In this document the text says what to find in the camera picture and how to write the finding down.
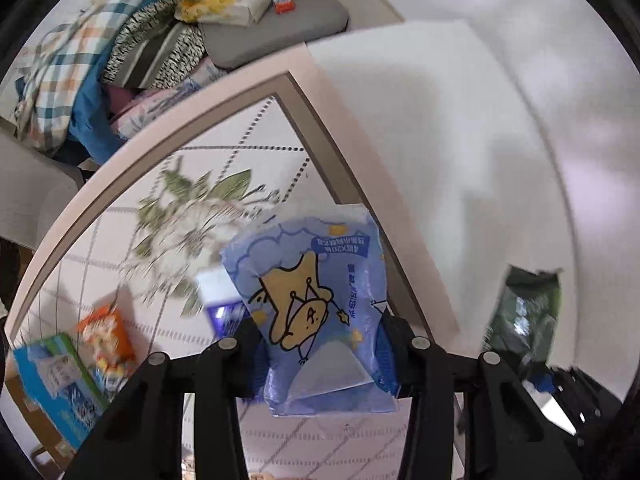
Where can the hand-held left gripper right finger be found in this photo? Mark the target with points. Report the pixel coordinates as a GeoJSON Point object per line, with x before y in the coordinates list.
{"type": "Point", "coordinates": [388, 360]}

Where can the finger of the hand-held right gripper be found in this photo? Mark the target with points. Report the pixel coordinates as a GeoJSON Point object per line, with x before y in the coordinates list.
{"type": "Point", "coordinates": [585, 400]}

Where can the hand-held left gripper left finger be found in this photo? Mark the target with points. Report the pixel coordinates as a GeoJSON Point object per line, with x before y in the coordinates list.
{"type": "Point", "coordinates": [245, 355]}

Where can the blue cartoon tissue packet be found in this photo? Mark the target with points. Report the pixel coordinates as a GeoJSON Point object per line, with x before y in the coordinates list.
{"type": "Point", "coordinates": [320, 320]}

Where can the dark green snack packet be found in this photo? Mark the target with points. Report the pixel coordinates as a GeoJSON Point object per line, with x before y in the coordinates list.
{"type": "Point", "coordinates": [525, 310]}

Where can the purple and white packet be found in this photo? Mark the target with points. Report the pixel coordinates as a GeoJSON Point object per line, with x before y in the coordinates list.
{"type": "Point", "coordinates": [227, 317]}

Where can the orange snack packet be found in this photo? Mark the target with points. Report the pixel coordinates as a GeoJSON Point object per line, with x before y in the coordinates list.
{"type": "Point", "coordinates": [107, 340]}

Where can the floral tablecloth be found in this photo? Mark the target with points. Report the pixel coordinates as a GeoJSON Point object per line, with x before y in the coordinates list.
{"type": "Point", "coordinates": [200, 200]}

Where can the teal and white box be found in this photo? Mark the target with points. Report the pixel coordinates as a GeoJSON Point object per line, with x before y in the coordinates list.
{"type": "Point", "coordinates": [60, 385]}

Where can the brown cardboard box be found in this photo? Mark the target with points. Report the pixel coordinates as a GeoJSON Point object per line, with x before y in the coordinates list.
{"type": "Point", "coordinates": [35, 425]}

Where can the grey upholstered chair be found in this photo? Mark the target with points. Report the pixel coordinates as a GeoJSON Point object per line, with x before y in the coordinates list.
{"type": "Point", "coordinates": [30, 190]}

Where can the pink floral cloth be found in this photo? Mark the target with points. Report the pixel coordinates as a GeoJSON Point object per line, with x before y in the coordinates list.
{"type": "Point", "coordinates": [150, 97]}

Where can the blue cloth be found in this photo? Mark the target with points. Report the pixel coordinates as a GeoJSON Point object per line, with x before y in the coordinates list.
{"type": "Point", "coordinates": [92, 110]}

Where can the black and white striped cloth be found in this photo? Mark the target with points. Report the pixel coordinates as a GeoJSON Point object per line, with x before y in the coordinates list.
{"type": "Point", "coordinates": [150, 55]}

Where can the grey seat cushion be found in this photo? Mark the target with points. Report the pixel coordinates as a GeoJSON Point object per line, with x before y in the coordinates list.
{"type": "Point", "coordinates": [280, 22]}

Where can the plaid cloth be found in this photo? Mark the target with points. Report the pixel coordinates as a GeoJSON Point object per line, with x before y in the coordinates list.
{"type": "Point", "coordinates": [65, 55]}

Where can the white and yellow packet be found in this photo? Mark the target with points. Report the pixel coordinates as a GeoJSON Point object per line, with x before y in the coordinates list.
{"type": "Point", "coordinates": [230, 2]}

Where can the red and white small box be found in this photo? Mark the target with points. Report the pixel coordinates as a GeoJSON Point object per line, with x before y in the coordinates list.
{"type": "Point", "coordinates": [283, 2]}

